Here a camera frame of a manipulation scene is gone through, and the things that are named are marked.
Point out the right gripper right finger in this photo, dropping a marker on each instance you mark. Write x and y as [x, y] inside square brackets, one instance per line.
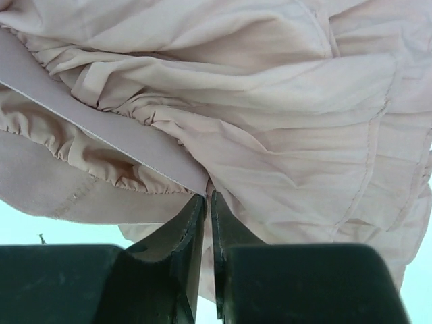
[256, 282]

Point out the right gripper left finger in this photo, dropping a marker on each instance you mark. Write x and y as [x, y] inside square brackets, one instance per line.
[153, 281]

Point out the dusty pink pleated skirt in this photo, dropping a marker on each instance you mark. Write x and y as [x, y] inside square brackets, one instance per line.
[312, 118]

